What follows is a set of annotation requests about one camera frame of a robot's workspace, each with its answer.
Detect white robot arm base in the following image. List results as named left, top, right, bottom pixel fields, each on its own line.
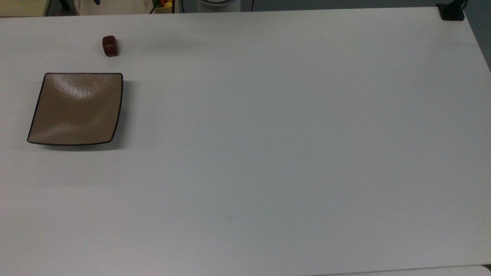
left=197, top=0, right=242, bottom=12

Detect square brown ceramic plate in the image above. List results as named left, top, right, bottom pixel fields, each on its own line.
left=26, top=72, right=124, bottom=146

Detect beige wooden furniture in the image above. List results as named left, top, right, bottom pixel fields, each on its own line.
left=0, top=0, right=51, bottom=18

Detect box with colourful fruit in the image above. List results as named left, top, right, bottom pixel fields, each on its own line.
left=152, top=0, right=175, bottom=14

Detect black table clamp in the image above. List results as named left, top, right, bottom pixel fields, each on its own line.
left=436, top=0, right=468, bottom=21

